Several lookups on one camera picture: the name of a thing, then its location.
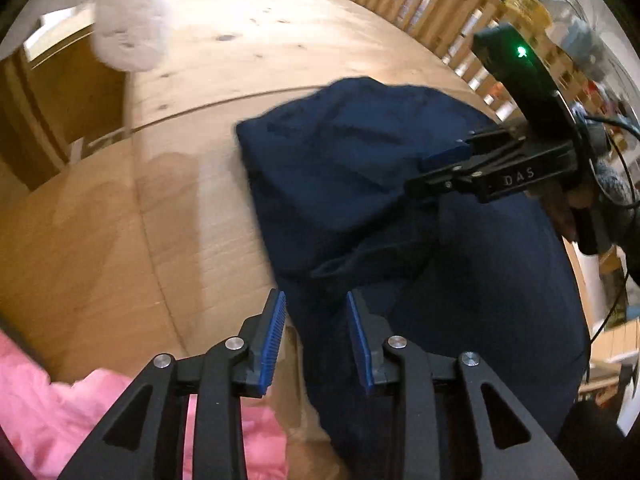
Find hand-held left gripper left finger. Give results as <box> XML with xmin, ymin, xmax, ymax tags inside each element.
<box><xmin>57</xmin><ymin>290</ymin><xmax>288</xmax><ymax>480</ymax></box>

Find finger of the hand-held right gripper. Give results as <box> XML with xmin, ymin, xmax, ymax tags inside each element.
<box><xmin>421</xmin><ymin>126</ymin><xmax>527</xmax><ymax>173</ymax></box>
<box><xmin>404</xmin><ymin>160</ymin><xmax>501</xmax><ymax>202</ymax></box>

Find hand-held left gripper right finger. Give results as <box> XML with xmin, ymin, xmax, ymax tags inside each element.
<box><xmin>346</xmin><ymin>290</ymin><xmax>581</xmax><ymax>480</ymax></box>

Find navy blue pants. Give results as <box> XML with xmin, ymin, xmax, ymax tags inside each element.
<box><xmin>235</xmin><ymin>76</ymin><xmax>591</xmax><ymax>480</ymax></box>

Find person's right hand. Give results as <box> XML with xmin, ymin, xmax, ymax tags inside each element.
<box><xmin>542</xmin><ymin>181</ymin><xmax>583</xmax><ymax>245</ymax></box>

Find wooden slatted railing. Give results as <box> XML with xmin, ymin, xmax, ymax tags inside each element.
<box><xmin>310</xmin><ymin>0</ymin><xmax>576</xmax><ymax>126</ymax></box>

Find yellow toy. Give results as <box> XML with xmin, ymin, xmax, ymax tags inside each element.
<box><xmin>504</xmin><ymin>0</ymin><xmax>552</xmax><ymax>32</ymax></box>

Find pink garment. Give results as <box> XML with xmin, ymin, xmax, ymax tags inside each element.
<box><xmin>0</xmin><ymin>330</ymin><xmax>291</xmax><ymax>480</ymax></box>

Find white lace cloth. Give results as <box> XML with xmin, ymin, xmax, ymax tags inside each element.
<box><xmin>90</xmin><ymin>0</ymin><xmax>171</xmax><ymax>73</ymax></box>

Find black cable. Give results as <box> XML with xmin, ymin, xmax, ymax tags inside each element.
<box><xmin>582</xmin><ymin>112</ymin><xmax>640</xmax><ymax>391</ymax></box>

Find wooden furniture frame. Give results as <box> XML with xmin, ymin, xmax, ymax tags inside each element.
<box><xmin>0</xmin><ymin>4</ymin><xmax>132</xmax><ymax>196</ymax></box>

